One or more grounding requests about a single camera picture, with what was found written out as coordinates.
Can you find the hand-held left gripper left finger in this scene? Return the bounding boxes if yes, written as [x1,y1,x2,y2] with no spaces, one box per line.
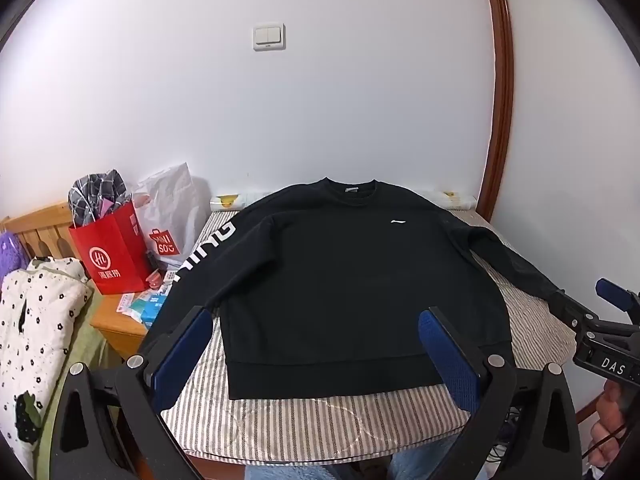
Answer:
[50,305,216,480]

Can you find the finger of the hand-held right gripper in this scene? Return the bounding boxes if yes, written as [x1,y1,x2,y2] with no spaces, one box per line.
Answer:
[594,276,640,317]
[547,290,602,334]

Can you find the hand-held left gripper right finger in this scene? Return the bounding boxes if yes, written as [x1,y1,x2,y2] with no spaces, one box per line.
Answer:
[417,305,583,480]

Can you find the black sweatshirt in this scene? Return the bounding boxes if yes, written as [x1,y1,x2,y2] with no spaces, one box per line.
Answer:
[145,176,571,401]

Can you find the person's right hand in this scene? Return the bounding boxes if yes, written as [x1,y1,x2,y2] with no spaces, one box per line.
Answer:
[587,382,633,469]

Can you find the blue packet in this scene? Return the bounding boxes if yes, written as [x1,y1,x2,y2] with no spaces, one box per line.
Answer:
[139,292,169,327]

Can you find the wooden nightstand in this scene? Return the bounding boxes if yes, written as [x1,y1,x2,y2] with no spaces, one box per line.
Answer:
[90,290,166,361]

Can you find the white pink packet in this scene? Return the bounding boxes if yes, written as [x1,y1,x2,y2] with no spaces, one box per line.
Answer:
[117,292,151,314]

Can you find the green bed sheet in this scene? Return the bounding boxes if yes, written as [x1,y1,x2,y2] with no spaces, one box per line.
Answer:
[35,287,121,480]

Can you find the red paper bag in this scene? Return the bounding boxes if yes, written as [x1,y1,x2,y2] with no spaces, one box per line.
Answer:
[68,200,152,296]

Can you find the striped mattress cover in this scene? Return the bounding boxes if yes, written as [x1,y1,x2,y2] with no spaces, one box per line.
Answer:
[160,205,578,461]

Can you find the white shopping bag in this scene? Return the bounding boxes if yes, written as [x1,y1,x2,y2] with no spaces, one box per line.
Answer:
[131,161,211,271]

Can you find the white flower-print quilt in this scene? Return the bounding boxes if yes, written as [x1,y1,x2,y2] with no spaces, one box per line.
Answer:
[0,256,94,453]

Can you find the white duck-print pillow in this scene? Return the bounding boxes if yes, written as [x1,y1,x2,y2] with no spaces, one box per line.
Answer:
[210,189,478,212]

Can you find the person's blue jeans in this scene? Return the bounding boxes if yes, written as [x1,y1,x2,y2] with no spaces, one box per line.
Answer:
[245,435,463,480]

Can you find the grey plaid cloth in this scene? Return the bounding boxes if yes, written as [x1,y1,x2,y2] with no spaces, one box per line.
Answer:
[67,169,132,228]

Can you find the wooden headboard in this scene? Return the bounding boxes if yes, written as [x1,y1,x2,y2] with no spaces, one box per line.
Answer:
[0,202,76,261]

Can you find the purple plush toy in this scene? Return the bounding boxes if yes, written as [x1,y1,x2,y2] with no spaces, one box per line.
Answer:
[0,231,30,278]

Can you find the wooden bed frame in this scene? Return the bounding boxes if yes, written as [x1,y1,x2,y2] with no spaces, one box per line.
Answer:
[575,397,602,428]

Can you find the black cable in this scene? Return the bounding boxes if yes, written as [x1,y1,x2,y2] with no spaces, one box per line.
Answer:
[582,422,632,463]

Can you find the brown wooden door frame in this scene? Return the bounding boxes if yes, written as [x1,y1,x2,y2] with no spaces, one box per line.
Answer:
[475,0,516,223]

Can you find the white wall light switch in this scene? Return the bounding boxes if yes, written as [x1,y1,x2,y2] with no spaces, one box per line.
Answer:
[252,22,286,52]

